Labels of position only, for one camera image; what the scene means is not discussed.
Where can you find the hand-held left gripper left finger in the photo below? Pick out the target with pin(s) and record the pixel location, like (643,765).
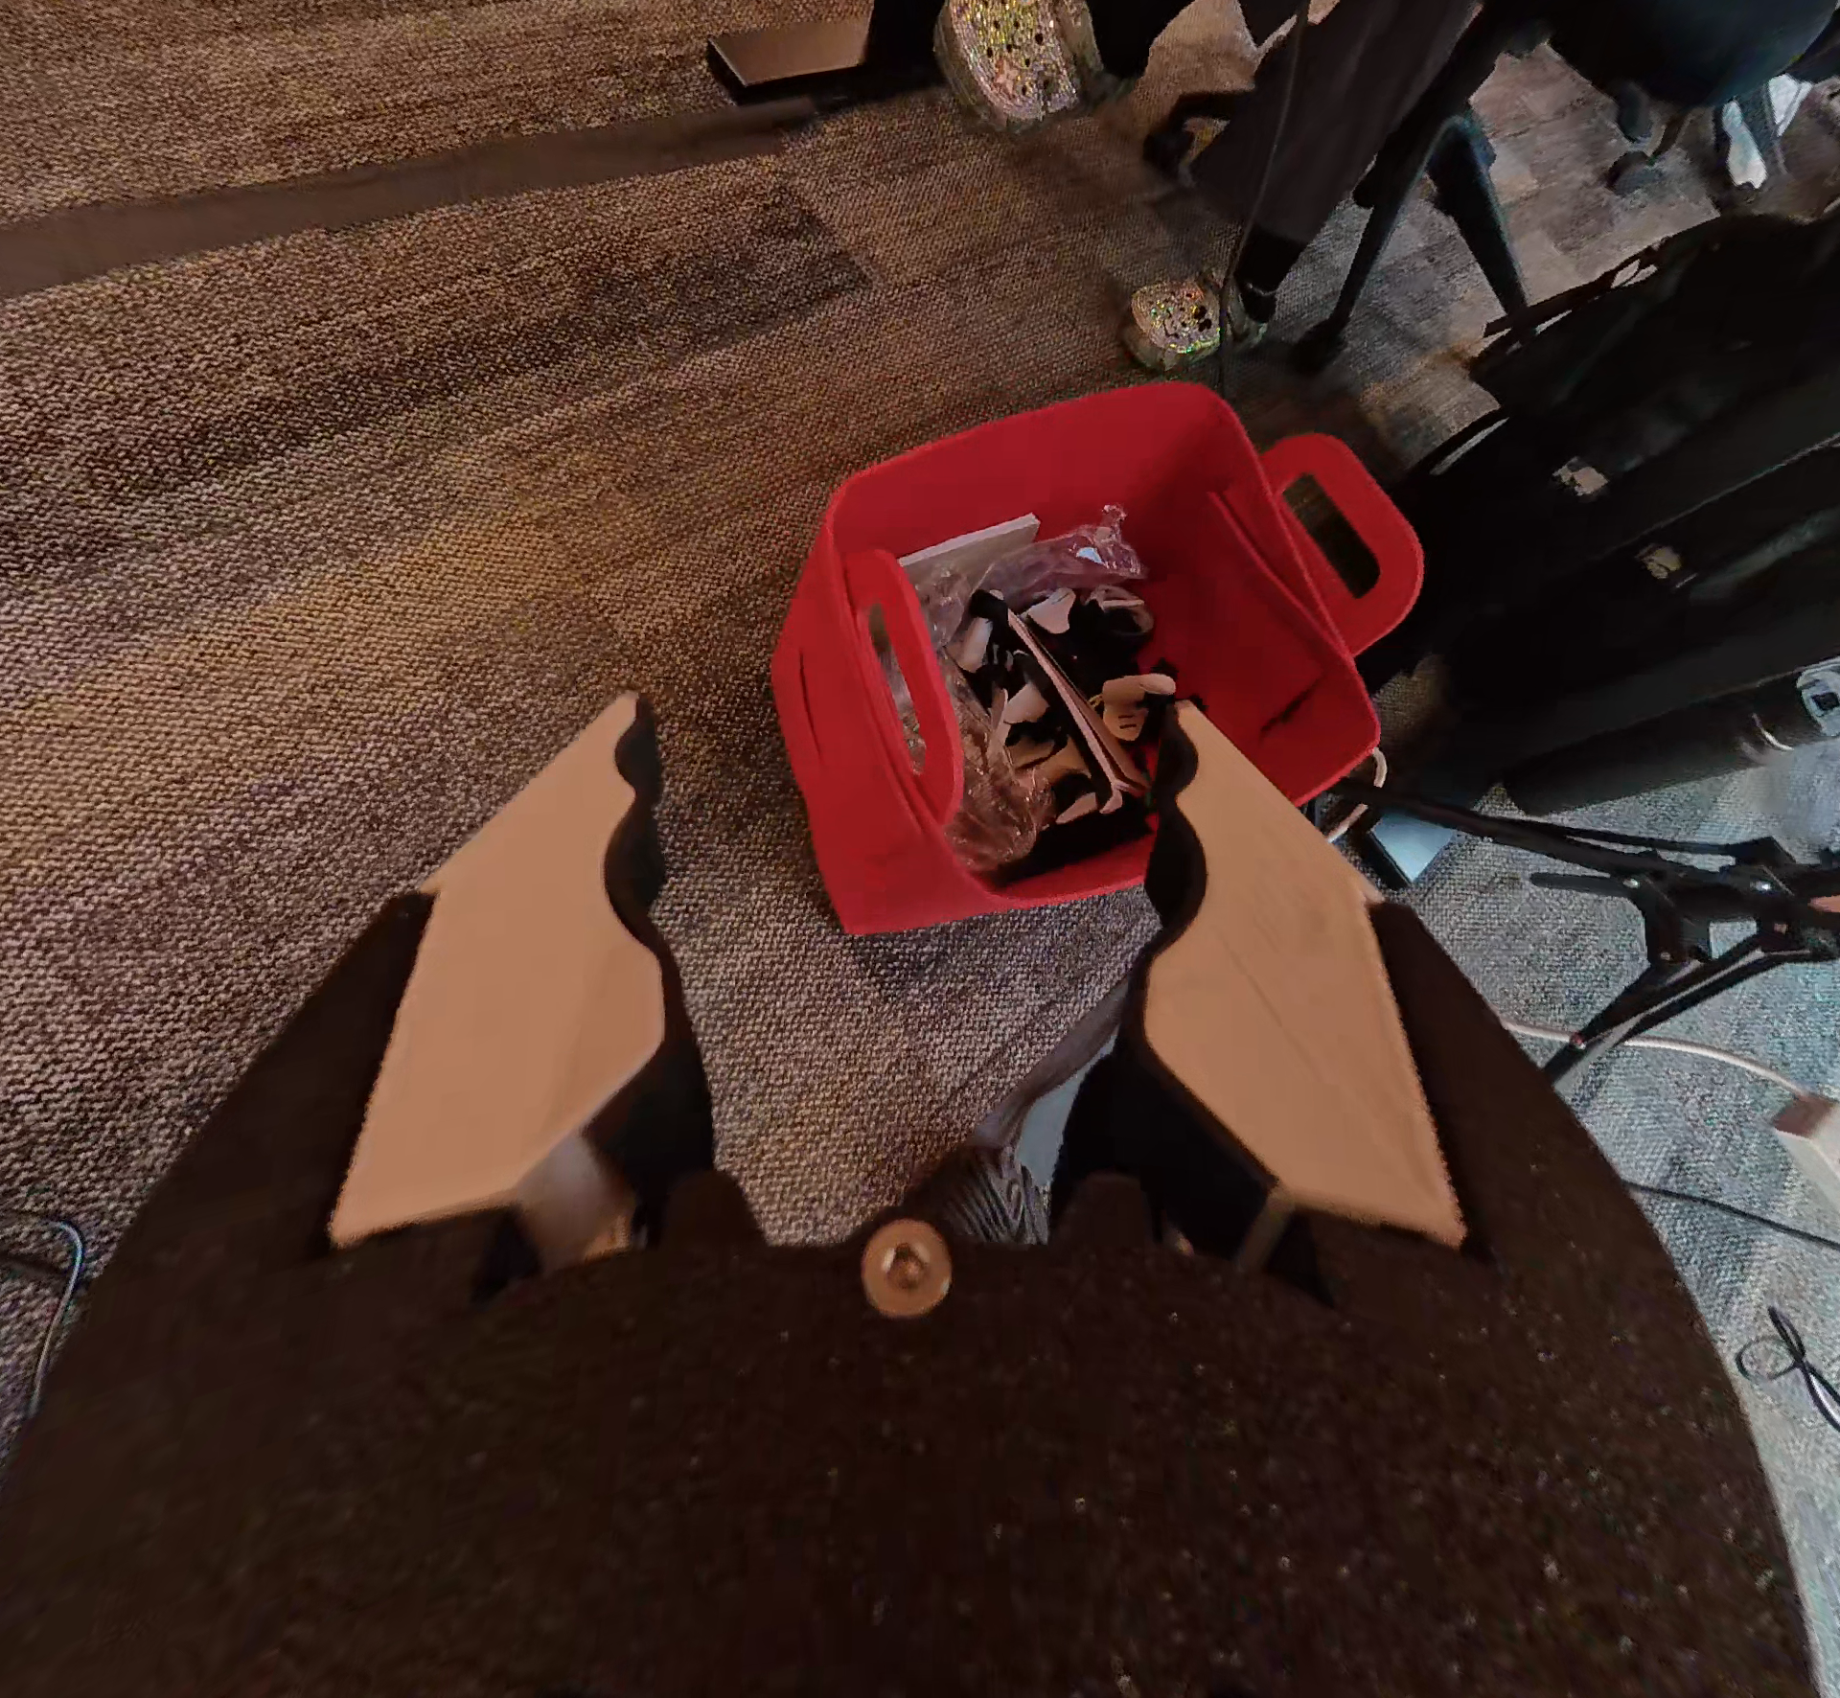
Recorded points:
(519,1008)

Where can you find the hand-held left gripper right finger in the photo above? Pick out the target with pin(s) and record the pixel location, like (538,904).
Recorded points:
(1293,1008)

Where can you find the pile of black white parts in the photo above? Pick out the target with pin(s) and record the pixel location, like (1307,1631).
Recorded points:
(1052,691)

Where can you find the red fabric basket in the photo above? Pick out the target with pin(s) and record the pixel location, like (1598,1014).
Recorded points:
(1123,451)

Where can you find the black stand legs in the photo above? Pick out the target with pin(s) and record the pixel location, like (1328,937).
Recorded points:
(1611,866)

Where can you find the black bag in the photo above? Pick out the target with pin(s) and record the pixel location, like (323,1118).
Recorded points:
(1639,518)

